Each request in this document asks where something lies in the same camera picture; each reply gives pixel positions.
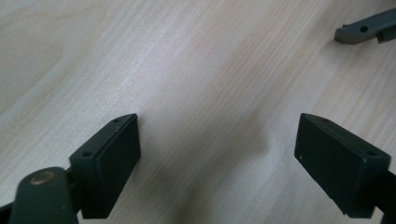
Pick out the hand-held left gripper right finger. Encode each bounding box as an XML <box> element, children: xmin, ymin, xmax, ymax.
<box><xmin>293</xmin><ymin>112</ymin><xmax>391</xmax><ymax>219</ymax></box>

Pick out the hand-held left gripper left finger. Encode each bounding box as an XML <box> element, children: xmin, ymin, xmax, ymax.
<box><xmin>68</xmin><ymin>113</ymin><xmax>142</xmax><ymax>219</ymax></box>

